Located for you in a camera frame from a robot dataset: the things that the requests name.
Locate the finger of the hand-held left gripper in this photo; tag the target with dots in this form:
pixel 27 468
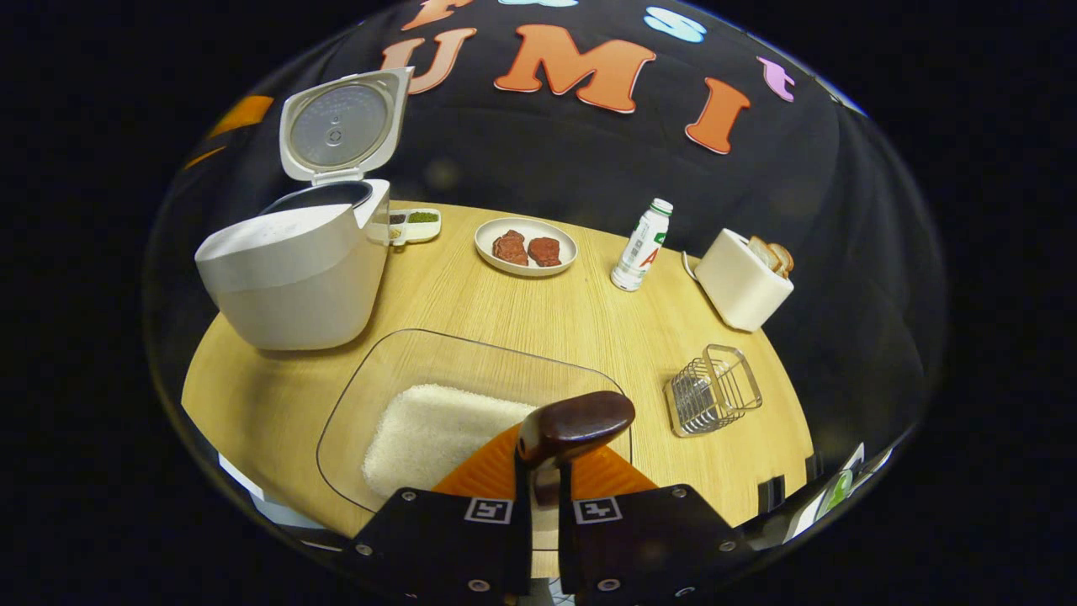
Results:
pixel 244 114
pixel 206 156

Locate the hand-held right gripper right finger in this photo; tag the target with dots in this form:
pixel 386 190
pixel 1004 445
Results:
pixel 568 547

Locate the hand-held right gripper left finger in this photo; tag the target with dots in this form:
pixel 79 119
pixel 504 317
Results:
pixel 522 539

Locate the dark wooden spoon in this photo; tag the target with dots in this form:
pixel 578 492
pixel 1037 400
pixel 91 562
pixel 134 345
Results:
pixel 580 421

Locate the heap of white rice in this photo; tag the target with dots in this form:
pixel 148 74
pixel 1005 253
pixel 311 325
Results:
pixel 437 429

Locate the white rice cooker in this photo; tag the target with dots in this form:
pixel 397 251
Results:
pixel 294 278

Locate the white compartment seasoning dish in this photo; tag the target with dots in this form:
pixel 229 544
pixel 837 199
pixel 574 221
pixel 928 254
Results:
pixel 421 227

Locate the black table clamp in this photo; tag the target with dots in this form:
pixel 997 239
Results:
pixel 772 495
pixel 813 468

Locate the clear glass tray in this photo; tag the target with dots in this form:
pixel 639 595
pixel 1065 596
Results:
pixel 395 362

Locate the white oval plate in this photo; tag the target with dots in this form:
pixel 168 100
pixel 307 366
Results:
pixel 526 271

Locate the white printed paper sheet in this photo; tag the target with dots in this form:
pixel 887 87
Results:
pixel 833 492

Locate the white box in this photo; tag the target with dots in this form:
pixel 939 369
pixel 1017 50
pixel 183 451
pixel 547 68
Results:
pixel 252 497

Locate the brown meat piece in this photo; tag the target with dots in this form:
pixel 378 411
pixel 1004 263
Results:
pixel 544 252
pixel 510 249

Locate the white drink bottle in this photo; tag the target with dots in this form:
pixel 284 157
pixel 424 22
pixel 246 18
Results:
pixel 639 248

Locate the cream toaster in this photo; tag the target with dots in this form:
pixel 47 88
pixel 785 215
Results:
pixel 736 286

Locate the toast bread slice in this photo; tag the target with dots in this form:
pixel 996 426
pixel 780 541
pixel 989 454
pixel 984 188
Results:
pixel 762 252
pixel 783 259

